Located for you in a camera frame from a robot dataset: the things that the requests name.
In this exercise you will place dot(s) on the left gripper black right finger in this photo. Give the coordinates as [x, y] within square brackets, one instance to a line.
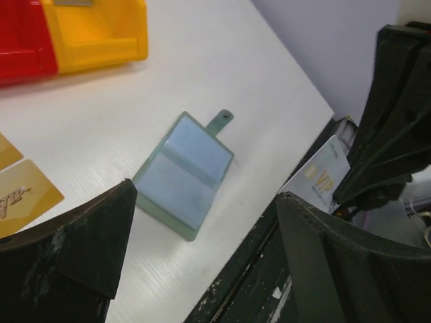
[341, 273]

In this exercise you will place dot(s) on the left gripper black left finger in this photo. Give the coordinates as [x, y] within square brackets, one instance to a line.
[67, 269]

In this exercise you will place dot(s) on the tan credit card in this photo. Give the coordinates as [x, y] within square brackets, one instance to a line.
[26, 194]
[9, 155]

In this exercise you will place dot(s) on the red plastic bin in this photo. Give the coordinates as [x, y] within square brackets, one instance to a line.
[27, 51]

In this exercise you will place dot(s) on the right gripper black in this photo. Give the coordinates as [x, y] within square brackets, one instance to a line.
[393, 138]

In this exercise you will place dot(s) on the sage green card holder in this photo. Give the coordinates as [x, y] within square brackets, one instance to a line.
[179, 180]

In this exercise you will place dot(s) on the silver VIP credit card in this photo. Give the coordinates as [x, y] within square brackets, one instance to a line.
[316, 181]

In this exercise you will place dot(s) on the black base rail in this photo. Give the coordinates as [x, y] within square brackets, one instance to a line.
[279, 273]

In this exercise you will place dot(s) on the yellow plastic bin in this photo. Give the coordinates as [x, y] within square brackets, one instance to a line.
[103, 34]

